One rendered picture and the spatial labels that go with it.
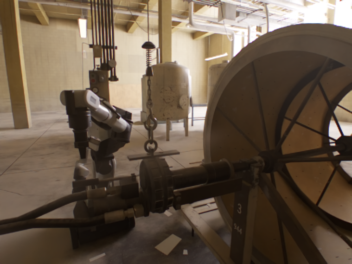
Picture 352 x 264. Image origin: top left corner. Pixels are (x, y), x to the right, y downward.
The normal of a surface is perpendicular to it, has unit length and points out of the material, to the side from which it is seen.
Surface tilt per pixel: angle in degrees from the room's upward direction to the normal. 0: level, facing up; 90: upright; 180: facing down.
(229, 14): 90
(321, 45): 90
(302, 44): 90
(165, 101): 90
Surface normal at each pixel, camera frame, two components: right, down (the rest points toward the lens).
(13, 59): 0.40, 0.18
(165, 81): -0.05, 0.19
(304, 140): 0.39, -0.05
